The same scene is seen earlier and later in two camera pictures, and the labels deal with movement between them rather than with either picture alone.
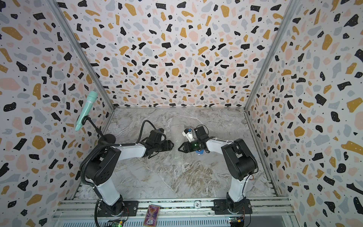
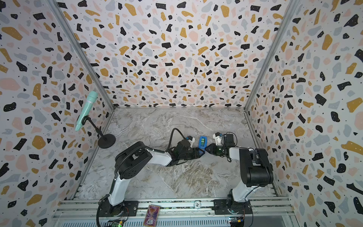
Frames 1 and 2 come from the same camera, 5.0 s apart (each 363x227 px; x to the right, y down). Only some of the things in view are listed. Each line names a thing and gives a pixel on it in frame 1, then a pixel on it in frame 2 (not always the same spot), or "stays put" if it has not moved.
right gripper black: (187, 147) to (213, 151)
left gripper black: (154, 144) to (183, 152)
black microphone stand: (105, 138) stays put
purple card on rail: (151, 216) stays put
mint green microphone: (92, 97) stays put
